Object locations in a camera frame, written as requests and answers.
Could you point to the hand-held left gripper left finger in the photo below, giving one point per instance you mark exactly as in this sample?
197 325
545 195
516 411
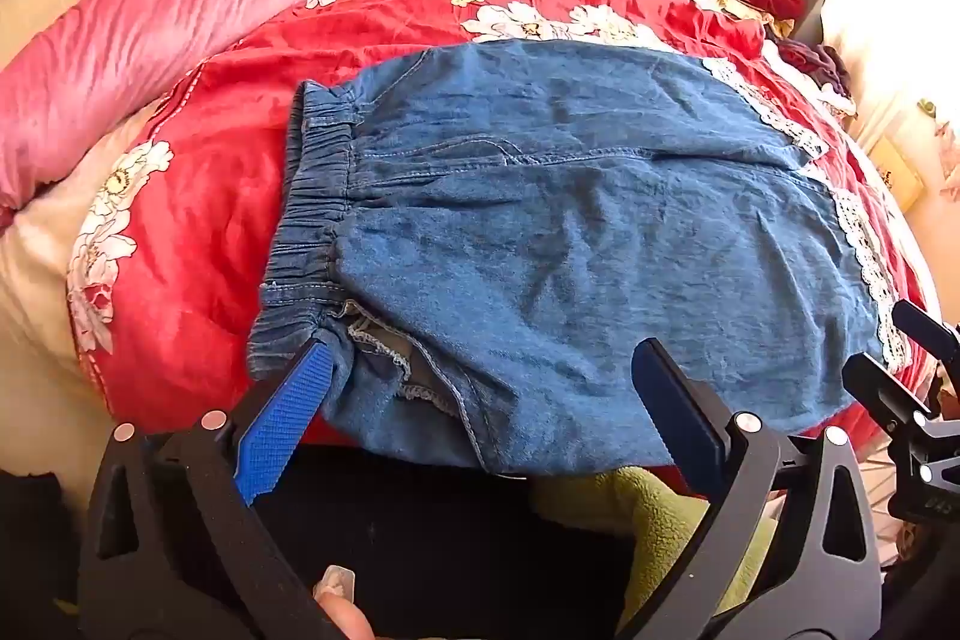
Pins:
285 419

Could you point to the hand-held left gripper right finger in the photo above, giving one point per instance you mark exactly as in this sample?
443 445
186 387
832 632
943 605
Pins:
675 419

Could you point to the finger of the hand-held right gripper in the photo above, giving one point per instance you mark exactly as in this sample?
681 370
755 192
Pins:
926 329
885 392

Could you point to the blue denim pants lace trim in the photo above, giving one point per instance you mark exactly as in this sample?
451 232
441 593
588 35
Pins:
570 220

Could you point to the person's left hand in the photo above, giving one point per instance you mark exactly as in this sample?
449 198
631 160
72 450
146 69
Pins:
349 614

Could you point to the green fleece cloth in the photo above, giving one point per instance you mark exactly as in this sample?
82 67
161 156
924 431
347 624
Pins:
667 520

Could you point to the yellow box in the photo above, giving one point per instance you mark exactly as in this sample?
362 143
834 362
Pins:
900 175

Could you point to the pink hanging garment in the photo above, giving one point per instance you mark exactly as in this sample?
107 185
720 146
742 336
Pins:
943 149

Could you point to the red floral blanket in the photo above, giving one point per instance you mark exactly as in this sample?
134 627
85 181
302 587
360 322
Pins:
217 175

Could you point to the purple cloth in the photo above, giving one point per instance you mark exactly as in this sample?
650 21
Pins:
821 66

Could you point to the pink quilt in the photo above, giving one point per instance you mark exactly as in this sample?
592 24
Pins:
150 33

